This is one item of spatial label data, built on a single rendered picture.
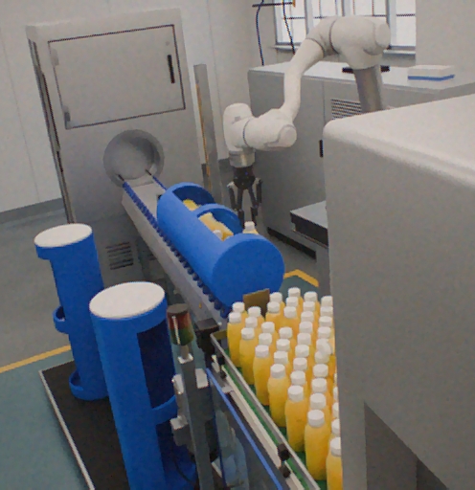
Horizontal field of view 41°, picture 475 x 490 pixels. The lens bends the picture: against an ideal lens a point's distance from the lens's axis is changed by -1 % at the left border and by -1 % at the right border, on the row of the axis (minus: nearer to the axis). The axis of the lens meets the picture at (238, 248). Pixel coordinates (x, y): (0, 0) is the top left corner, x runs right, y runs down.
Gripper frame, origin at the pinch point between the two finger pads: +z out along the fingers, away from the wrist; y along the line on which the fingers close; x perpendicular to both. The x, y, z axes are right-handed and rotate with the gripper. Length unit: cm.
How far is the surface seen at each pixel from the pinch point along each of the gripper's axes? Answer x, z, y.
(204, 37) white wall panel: -523, -35, -148
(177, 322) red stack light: 57, 4, 43
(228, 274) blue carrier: 10.5, 15.2, 13.1
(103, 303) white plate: -8, 24, 56
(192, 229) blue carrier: -23.5, 8.1, 15.9
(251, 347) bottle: 48, 24, 20
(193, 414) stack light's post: 56, 36, 42
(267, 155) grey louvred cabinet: -272, 49, -115
